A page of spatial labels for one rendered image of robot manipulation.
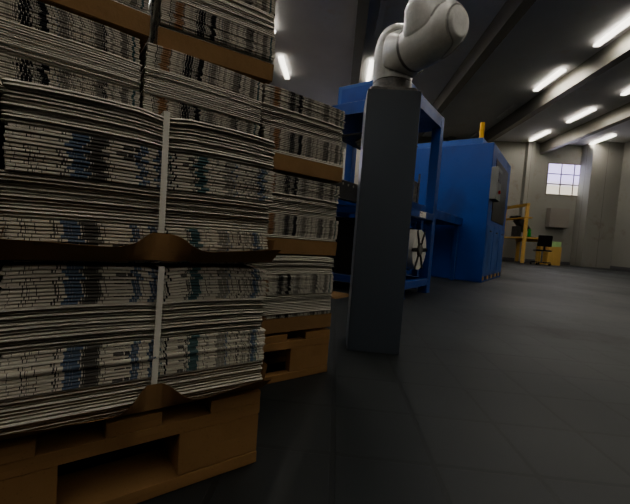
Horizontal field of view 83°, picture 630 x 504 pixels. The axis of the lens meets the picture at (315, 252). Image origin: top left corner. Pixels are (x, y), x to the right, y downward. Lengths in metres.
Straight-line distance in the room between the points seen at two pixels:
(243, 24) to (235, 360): 0.81
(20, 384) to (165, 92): 0.63
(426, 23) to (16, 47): 1.11
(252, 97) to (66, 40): 0.40
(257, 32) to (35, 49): 0.49
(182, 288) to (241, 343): 0.15
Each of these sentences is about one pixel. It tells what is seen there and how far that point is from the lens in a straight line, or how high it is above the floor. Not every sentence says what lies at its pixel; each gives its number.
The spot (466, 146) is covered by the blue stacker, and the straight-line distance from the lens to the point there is 5.15.
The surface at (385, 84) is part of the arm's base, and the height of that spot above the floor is 1.03.
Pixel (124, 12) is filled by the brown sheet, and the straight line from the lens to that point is 0.97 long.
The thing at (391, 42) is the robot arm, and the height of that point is 1.17.
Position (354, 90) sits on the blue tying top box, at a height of 1.69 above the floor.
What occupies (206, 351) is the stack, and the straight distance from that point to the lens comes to 0.64.
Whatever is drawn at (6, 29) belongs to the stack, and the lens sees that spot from 0.93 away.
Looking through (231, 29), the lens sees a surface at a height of 0.93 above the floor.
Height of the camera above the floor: 0.43
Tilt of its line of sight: 3 degrees down
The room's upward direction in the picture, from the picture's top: 4 degrees clockwise
